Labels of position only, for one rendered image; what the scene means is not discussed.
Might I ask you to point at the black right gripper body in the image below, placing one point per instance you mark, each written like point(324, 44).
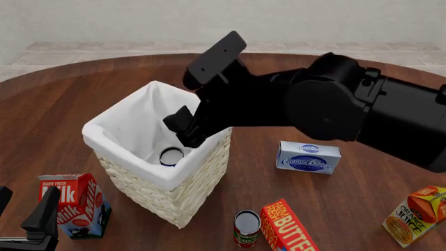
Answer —
point(217, 109)

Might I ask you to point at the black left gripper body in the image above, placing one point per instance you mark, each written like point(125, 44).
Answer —
point(31, 243)

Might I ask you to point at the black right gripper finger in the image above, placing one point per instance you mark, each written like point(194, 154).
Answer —
point(178, 119)
point(191, 138)

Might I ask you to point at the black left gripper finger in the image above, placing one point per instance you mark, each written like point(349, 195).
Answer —
point(43, 211)
point(5, 200)

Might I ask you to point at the blue-rimmed soup tin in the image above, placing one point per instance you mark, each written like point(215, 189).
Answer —
point(171, 155)

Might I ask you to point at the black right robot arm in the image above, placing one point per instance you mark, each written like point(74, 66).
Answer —
point(348, 104)

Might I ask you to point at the white woven basket with liner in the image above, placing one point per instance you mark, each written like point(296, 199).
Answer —
point(139, 180)

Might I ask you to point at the red tomato sauce tin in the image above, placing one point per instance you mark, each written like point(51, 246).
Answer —
point(246, 230)

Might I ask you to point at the red white milk carton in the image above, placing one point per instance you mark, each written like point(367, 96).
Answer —
point(82, 204)

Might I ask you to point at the flat black plate on stalk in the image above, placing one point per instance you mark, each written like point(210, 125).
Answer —
point(216, 58)

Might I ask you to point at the blue white cream cheese box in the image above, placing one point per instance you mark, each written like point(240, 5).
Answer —
point(306, 159)

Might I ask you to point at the red yellow butter box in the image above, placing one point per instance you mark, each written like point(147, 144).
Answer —
point(291, 227)

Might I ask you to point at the orange juice carton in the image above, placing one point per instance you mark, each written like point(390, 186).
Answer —
point(414, 219)

